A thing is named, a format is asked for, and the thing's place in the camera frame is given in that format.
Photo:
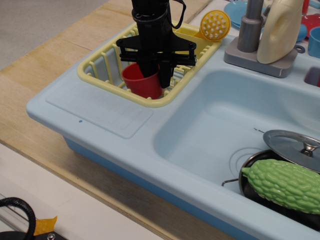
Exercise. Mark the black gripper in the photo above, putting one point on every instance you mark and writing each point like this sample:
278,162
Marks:
156,43

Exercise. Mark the red plastic cup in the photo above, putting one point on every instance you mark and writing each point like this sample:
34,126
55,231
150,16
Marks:
146,87

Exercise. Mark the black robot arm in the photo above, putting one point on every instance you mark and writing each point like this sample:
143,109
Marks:
149,4

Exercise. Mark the blue plastic cup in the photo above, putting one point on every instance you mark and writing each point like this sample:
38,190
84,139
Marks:
314,42

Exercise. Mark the yellow dish rack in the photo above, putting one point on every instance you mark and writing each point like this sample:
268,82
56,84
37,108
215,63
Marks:
103,67

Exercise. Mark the yellow round scrub brush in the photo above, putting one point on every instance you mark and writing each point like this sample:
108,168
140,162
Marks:
214,26

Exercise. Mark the grey toy faucet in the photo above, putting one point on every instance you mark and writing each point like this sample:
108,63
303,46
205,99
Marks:
242,51

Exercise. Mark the light blue toy sink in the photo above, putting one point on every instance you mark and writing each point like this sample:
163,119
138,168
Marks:
185,150

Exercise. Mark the blue plastic plate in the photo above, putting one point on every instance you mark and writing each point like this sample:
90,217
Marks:
236,10

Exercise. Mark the cream detergent bottle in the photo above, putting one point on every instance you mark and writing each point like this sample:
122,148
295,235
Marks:
281,30

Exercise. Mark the steel pot lid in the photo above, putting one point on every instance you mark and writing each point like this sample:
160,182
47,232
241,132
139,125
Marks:
296,148

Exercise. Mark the green bitter gourd toy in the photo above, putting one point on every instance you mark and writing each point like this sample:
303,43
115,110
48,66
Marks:
285,184

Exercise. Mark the yellow tape piece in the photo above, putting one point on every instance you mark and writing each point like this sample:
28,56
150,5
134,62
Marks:
46,225

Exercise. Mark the steel pot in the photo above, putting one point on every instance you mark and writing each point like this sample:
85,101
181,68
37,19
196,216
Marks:
307,219

